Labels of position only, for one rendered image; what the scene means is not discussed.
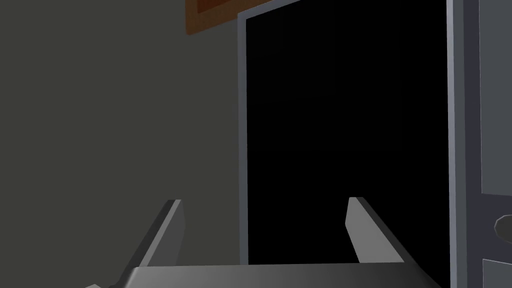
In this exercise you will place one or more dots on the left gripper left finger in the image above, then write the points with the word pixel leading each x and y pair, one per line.
pixel 164 237

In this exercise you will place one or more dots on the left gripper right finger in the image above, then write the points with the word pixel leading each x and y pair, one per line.
pixel 370 236

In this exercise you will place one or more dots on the grey door leaf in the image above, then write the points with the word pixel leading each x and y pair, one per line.
pixel 488 120

